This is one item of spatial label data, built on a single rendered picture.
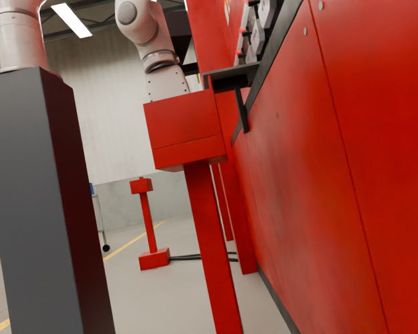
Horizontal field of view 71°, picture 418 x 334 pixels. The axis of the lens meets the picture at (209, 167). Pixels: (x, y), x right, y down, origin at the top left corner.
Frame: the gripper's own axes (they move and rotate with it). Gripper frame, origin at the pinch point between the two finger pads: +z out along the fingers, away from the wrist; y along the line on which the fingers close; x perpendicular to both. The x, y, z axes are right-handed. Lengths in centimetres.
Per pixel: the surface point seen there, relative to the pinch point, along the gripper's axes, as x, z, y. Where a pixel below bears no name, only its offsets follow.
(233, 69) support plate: -34.7, -23.4, -20.0
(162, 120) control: 4.9, -2.6, 2.3
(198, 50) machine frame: -127, -79, -12
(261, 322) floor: -60, 75, -3
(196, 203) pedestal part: -2.1, 17.3, 1.2
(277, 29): 14.1, -9.8, -24.6
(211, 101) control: 4.9, -3.4, -9.2
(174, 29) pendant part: -142, -107, 0
